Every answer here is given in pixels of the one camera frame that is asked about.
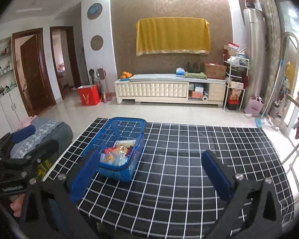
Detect orange red snack packet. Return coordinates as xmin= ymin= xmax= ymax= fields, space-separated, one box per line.
xmin=102 ymin=145 xmax=130 ymax=166

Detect grey lace sofa cover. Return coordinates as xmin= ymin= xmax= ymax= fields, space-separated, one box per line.
xmin=10 ymin=117 xmax=73 ymax=159

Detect blue plastic basket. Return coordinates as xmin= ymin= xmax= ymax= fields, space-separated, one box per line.
xmin=80 ymin=117 xmax=147 ymax=182

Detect brown wooden door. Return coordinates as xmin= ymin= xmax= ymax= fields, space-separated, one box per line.
xmin=12 ymin=28 xmax=56 ymax=116

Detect black white grid tablecloth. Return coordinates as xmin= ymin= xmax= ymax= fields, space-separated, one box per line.
xmin=41 ymin=117 xmax=295 ymax=239

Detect blue floor mop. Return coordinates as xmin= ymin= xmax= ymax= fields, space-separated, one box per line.
xmin=254 ymin=57 xmax=284 ymax=129

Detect red gift box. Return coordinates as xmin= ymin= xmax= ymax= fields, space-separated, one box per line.
xmin=78 ymin=85 xmax=100 ymax=106

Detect pink gift bag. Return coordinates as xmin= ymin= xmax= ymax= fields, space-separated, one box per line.
xmin=244 ymin=94 xmax=264 ymax=117

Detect oranges in blue bowl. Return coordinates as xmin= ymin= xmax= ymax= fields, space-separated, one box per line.
xmin=120 ymin=71 xmax=133 ymax=81

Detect cardboard box on cabinet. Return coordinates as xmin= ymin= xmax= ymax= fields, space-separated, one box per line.
xmin=203 ymin=63 xmax=226 ymax=80

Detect white tufted TV cabinet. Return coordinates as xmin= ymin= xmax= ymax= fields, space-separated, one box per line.
xmin=114 ymin=74 xmax=226 ymax=107

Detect white metal shelf rack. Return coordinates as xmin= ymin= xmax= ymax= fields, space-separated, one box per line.
xmin=222 ymin=42 xmax=250 ymax=110

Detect blue tissue box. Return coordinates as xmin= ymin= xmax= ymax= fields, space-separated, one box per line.
xmin=175 ymin=68 xmax=186 ymax=76

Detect tall white air conditioner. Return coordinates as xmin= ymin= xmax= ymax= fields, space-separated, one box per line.
xmin=243 ymin=8 xmax=266 ymax=106

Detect yellow cloth cover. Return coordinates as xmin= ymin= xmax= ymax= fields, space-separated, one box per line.
xmin=136 ymin=17 xmax=211 ymax=56

